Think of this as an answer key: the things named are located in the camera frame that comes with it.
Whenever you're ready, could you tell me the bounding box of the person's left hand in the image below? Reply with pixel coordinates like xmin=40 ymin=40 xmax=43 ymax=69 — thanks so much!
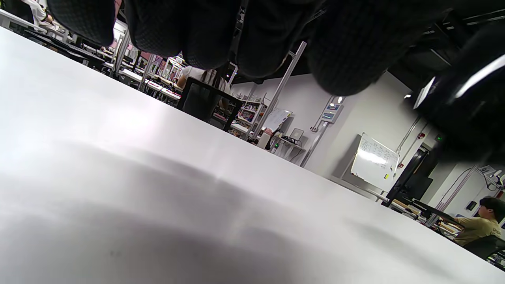
xmin=47 ymin=0 xmax=452 ymax=97

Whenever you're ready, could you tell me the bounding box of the white paper sheet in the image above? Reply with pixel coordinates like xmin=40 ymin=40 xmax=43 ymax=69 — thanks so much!
xmin=262 ymin=108 xmax=294 ymax=134

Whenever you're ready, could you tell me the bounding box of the black door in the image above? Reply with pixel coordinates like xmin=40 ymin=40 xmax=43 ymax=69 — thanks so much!
xmin=386 ymin=148 xmax=435 ymax=206

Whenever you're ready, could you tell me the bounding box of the metal frame post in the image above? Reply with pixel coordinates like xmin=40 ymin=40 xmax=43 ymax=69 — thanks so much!
xmin=252 ymin=41 xmax=308 ymax=139

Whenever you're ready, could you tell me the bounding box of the black office chair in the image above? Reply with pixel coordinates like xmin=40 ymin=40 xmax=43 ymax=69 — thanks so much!
xmin=463 ymin=235 xmax=505 ymax=261
xmin=178 ymin=77 xmax=244 ymax=131

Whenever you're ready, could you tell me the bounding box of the white whiteboard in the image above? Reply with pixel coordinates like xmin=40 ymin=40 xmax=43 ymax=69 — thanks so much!
xmin=350 ymin=133 xmax=400 ymax=192

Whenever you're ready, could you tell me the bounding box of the grey wall control panel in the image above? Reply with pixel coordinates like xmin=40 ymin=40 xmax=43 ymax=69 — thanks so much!
xmin=320 ymin=102 xmax=343 ymax=124

